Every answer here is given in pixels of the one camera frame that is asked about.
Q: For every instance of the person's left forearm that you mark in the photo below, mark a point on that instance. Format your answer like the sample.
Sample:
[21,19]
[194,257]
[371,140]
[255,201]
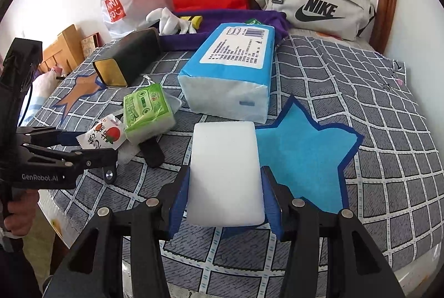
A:
[17,266]

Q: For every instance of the white sponge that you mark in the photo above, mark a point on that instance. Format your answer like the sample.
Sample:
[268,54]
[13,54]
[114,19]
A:
[225,173]

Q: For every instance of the dark tea tin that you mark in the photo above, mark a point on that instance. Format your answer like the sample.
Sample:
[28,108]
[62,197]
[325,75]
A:
[131,55]

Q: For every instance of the person's left hand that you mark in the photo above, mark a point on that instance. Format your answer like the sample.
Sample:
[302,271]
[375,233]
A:
[19,214]

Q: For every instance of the blue tissue pack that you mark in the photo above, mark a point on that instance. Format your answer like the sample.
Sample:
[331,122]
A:
[232,76]

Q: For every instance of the grey waist bag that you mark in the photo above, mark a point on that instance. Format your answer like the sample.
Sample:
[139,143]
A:
[312,6]

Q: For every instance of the purple fabric bin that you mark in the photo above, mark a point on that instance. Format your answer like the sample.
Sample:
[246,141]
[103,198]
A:
[180,41]

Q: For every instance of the wooden headboard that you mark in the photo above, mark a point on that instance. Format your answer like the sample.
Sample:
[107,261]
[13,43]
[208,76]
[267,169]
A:
[62,44]

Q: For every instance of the grey checked star blanket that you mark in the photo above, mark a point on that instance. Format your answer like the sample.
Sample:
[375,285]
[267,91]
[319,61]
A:
[381,145]

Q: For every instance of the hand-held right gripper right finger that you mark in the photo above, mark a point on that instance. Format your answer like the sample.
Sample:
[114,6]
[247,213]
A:
[274,211]

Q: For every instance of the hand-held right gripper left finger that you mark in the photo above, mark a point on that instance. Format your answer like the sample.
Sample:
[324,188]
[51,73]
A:
[178,207]

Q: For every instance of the small yellow pouch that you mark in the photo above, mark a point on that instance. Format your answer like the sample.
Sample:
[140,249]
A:
[195,20]

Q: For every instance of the white red snack packet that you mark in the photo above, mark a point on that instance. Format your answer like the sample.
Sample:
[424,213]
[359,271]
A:
[104,135]

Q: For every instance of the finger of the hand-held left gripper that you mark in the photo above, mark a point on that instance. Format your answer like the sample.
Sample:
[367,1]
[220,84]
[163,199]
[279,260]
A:
[45,135]
[93,157]

